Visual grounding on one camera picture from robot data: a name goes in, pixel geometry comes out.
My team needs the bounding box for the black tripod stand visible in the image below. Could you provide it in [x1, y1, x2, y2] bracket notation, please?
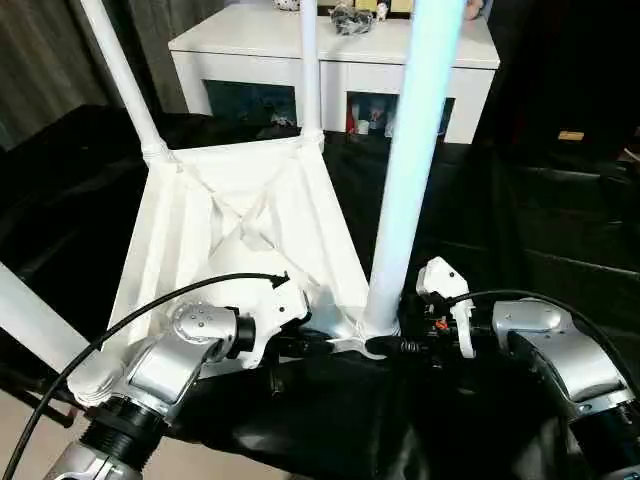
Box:
[0, 368, 77, 427]

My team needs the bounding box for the black mat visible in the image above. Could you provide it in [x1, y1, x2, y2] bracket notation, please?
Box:
[0, 102, 640, 480]

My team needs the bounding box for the white cabinet with glass doors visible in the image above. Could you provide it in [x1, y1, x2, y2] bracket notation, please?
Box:
[168, 3, 501, 146]

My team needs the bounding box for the grey-green curtain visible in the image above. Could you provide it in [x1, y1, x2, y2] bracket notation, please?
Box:
[0, 0, 239, 152]

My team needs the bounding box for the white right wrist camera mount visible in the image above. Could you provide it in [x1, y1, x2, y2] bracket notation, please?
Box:
[414, 256, 476, 361]

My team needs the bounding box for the white plastic table top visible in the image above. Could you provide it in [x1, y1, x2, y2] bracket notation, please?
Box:
[67, 136, 402, 407]

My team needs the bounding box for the black and white bundle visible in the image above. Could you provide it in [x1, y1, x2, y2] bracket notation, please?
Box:
[329, 1, 377, 37]

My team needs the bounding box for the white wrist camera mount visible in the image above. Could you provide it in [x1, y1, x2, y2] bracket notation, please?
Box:
[414, 256, 476, 361]
[233, 278, 313, 372]

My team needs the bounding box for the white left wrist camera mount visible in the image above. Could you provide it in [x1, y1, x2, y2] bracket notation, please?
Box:
[233, 278, 313, 372]

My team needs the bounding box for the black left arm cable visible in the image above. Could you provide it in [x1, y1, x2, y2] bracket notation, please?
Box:
[0, 270, 292, 480]

